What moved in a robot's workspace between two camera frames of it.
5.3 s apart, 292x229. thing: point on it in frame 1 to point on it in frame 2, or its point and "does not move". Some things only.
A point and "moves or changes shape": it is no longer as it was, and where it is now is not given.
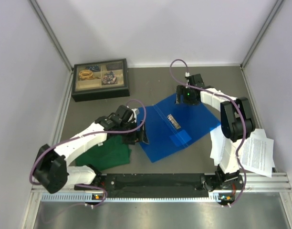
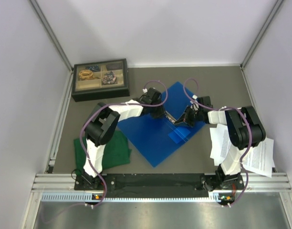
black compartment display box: x=99 y=80 does not move
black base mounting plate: x=163 y=185 does not move
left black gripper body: x=134 y=137 to x=157 y=111
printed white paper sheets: x=257 y=153 does not move
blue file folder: x=171 y=128 moves or changes shape
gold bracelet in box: x=87 y=74 does not move
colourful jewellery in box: x=109 y=78 does not move
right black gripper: x=181 y=90 to x=185 y=118
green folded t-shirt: x=112 y=153 does not move
